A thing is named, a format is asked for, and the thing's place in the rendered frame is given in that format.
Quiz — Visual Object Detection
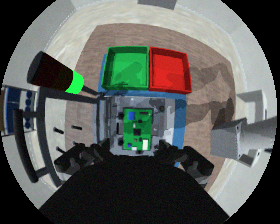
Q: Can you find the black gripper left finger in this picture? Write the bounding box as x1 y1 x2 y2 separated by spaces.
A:
54 138 124 185

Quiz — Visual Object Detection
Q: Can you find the green circuit board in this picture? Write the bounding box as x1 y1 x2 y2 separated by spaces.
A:
123 109 152 150

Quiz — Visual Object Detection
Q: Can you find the green open-top bin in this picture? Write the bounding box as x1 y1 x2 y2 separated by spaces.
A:
101 46 149 91

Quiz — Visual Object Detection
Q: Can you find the red open-top bin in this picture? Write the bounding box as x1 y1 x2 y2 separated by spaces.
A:
148 47 192 95

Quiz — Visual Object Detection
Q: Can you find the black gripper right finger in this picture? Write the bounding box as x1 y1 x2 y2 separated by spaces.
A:
144 139 214 188

